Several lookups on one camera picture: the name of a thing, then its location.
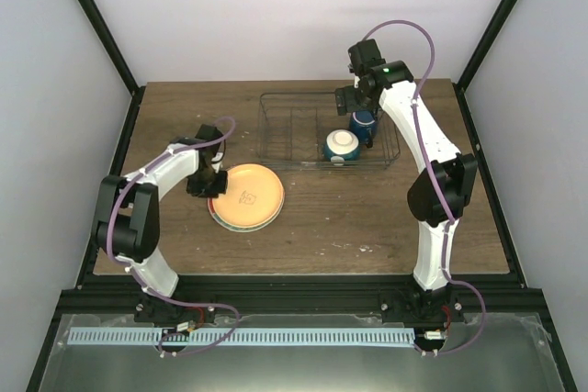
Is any wire dish rack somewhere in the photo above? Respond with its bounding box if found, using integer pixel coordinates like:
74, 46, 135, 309
256, 92, 401, 170

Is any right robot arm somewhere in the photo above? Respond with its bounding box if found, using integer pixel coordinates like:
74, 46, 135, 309
334, 39, 478, 321

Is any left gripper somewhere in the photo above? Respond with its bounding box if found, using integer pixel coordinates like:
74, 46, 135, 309
186, 168, 228, 199

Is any orange plate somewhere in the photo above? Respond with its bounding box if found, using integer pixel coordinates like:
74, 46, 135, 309
213, 162, 285, 228

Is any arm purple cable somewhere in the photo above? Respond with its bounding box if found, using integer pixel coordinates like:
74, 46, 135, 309
105, 116, 241, 356
362, 19, 487, 357

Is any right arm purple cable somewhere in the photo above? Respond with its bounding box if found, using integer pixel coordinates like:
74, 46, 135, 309
362, 19, 487, 357

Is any black aluminium frame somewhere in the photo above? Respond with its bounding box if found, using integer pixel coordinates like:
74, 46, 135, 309
27, 0, 577, 391

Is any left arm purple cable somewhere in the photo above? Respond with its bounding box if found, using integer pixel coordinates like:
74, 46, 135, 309
105, 116, 241, 356

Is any dark blue mug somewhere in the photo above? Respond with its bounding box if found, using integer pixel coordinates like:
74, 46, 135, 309
348, 110, 379, 149

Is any white plate with coloured rim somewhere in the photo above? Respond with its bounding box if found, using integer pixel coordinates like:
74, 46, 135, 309
207, 180, 286, 232

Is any light blue slotted cable duct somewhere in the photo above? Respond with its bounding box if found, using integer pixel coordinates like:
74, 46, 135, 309
67, 327, 415, 348

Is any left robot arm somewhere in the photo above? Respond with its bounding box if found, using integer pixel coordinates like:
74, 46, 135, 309
91, 117, 235, 322

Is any white and blue bowl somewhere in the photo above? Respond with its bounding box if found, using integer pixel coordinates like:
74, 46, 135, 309
322, 129, 360, 166

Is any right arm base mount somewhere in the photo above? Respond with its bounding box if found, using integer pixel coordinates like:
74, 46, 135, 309
379, 280, 463, 324

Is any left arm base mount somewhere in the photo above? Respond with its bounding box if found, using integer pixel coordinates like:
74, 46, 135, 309
134, 297, 214, 327

